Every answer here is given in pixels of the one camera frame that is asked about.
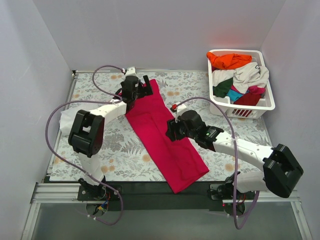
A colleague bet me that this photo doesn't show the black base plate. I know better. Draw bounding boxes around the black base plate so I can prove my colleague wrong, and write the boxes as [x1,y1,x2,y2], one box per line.
[77,180,257,213]

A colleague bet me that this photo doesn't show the white grey t shirt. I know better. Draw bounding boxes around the white grey t shirt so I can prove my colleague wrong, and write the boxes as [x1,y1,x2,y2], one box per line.
[212,62,269,94]

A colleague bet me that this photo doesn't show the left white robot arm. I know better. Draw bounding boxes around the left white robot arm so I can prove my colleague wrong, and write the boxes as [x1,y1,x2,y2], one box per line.
[68,75,153,200]

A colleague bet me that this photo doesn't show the orange t shirt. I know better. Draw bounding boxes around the orange t shirt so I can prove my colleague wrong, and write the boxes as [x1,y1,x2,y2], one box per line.
[206,51,252,70]

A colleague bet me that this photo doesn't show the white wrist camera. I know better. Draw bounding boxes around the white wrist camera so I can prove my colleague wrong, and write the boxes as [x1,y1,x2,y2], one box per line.
[170,104,188,120]
[122,66,138,78]

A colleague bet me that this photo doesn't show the aluminium frame rail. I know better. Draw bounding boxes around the aluminium frame rail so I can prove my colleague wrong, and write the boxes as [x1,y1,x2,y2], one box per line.
[22,182,312,240]

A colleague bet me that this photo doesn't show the dark red t shirt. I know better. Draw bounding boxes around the dark red t shirt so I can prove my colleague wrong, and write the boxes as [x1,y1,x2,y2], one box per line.
[234,92,261,106]

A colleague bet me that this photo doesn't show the magenta t shirt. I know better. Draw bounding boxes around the magenta t shirt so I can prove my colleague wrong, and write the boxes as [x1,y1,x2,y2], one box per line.
[125,79,209,194]

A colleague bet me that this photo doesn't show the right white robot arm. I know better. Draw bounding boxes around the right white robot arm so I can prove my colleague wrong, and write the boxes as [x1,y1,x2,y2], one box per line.
[165,110,304,199]

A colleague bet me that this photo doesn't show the floral table mat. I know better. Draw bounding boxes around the floral table mat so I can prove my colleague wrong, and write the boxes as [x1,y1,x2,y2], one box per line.
[50,71,271,182]

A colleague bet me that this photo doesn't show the teal t shirt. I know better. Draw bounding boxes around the teal t shirt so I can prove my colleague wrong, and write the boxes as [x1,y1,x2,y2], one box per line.
[226,89,244,102]

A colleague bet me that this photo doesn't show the folded white t shirt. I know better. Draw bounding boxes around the folded white t shirt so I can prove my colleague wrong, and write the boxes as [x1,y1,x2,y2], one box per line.
[59,105,81,136]

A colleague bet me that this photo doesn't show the pink garment in basket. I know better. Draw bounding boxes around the pink garment in basket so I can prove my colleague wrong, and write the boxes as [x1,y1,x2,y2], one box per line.
[248,85,266,95]

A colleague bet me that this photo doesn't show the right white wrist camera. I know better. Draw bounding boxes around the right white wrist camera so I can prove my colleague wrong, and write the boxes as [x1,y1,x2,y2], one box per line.
[170,104,188,120]

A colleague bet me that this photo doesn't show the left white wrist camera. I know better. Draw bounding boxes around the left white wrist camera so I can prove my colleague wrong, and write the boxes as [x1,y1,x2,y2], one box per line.
[122,66,138,78]

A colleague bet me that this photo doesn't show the dark green t shirt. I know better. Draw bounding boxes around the dark green t shirt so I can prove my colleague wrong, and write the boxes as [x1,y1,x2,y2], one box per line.
[212,78,233,98]

